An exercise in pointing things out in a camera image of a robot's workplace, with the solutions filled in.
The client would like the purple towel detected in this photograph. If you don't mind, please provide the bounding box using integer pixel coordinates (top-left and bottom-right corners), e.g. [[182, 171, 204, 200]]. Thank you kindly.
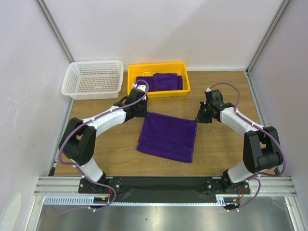
[[136, 76, 183, 92], [154, 73, 178, 91], [136, 112, 197, 163]]

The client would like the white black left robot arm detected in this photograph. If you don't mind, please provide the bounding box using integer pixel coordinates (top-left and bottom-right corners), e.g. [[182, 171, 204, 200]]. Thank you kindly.
[[59, 84, 148, 193]]

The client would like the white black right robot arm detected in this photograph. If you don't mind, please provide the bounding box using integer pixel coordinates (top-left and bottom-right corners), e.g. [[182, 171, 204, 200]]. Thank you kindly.
[[195, 88, 283, 193]]

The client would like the yellow plastic tray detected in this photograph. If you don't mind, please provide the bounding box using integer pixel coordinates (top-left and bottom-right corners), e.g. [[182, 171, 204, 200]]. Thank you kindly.
[[127, 62, 191, 98]]

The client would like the white perforated plastic basket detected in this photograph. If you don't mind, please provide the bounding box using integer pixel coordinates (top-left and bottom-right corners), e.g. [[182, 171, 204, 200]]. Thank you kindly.
[[61, 60, 124, 100]]

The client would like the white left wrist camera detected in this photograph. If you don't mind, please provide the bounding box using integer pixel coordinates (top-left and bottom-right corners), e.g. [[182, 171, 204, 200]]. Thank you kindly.
[[133, 83, 148, 92]]

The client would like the aluminium frame rail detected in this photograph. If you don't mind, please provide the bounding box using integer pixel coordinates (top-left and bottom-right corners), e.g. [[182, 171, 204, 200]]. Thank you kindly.
[[34, 176, 297, 197]]

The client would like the white slotted cable duct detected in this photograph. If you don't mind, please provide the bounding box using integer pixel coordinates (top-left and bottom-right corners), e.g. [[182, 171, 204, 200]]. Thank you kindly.
[[44, 195, 238, 206]]

